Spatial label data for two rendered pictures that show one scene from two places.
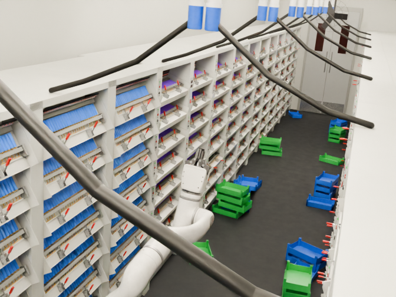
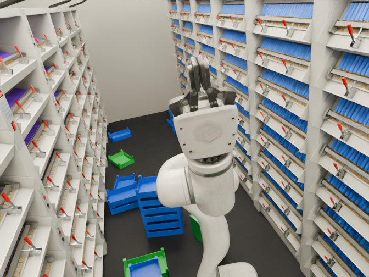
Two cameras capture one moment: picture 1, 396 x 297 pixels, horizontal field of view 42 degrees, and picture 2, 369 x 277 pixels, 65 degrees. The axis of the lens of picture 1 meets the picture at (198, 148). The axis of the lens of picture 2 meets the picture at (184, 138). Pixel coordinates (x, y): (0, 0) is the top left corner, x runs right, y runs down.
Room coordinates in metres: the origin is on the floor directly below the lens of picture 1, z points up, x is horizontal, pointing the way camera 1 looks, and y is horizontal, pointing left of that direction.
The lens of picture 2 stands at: (2.31, -0.23, 1.72)
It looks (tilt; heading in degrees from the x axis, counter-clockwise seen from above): 26 degrees down; 154
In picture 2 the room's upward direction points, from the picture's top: 9 degrees counter-clockwise
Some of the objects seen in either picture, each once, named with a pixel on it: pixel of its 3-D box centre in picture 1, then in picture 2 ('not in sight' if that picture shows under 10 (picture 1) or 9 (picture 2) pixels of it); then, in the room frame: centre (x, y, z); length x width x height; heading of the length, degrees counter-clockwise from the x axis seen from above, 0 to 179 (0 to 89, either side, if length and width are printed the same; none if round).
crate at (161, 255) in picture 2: not in sight; (145, 267); (0.81, 0.04, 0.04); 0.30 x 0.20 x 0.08; 74
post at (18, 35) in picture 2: not in sight; (57, 156); (0.39, -0.24, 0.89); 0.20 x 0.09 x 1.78; 74
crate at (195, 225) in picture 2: not in sight; (207, 232); (0.85, 0.55, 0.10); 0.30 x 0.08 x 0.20; 6
